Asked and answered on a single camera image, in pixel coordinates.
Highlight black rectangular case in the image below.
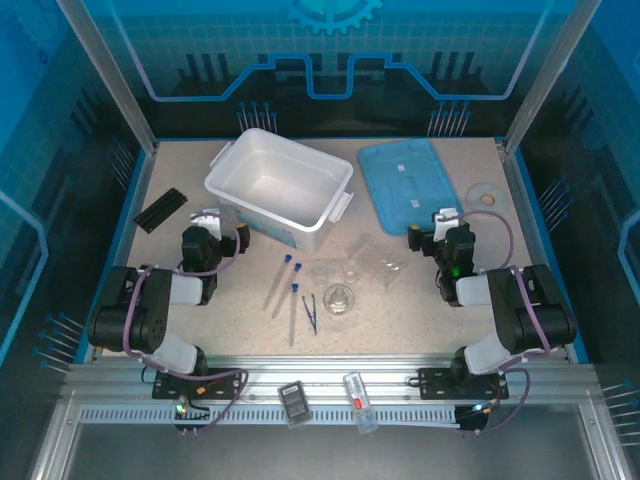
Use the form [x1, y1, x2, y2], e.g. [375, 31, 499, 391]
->
[277, 380, 312, 430]

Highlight white plastic storage box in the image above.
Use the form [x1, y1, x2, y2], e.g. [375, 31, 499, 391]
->
[203, 127, 355, 254]

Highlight black rectangular tray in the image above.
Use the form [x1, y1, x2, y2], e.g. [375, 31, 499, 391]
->
[132, 187, 189, 235]

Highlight blue plastic tweezers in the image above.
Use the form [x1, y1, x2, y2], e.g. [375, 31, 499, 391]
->
[301, 293, 320, 335]

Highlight clear test tube blue cap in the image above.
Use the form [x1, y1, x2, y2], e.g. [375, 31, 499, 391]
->
[271, 263, 304, 319]
[263, 254, 293, 311]
[287, 283, 300, 348]

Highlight slotted grey cable duct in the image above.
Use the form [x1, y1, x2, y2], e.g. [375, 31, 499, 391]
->
[78, 405, 459, 426]

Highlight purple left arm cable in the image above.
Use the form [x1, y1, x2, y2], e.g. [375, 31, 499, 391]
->
[119, 212, 250, 437]

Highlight blue plastic box lid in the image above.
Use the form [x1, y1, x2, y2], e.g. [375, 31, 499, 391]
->
[357, 138, 464, 235]

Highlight clear acrylic test tube rack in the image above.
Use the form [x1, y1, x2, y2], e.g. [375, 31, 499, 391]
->
[348, 234, 407, 287]

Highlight black connector board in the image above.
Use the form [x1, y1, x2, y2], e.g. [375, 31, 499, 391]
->
[457, 399, 489, 435]
[172, 397, 211, 437]

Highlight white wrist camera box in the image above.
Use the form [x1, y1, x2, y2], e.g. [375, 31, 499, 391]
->
[432, 208, 462, 240]
[190, 209, 224, 241]

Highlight clear tape roll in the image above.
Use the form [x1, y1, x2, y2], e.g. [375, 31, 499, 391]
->
[464, 182, 506, 213]

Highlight aluminium frame post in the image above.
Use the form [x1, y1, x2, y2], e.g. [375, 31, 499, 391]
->
[502, 0, 604, 156]
[55, 0, 160, 156]

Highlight aluminium frame rail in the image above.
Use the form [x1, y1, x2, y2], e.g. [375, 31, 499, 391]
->
[62, 353, 601, 401]

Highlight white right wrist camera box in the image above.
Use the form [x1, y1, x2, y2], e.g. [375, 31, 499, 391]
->
[432, 208, 462, 240]

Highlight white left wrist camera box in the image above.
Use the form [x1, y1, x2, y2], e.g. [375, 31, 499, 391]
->
[190, 209, 224, 241]

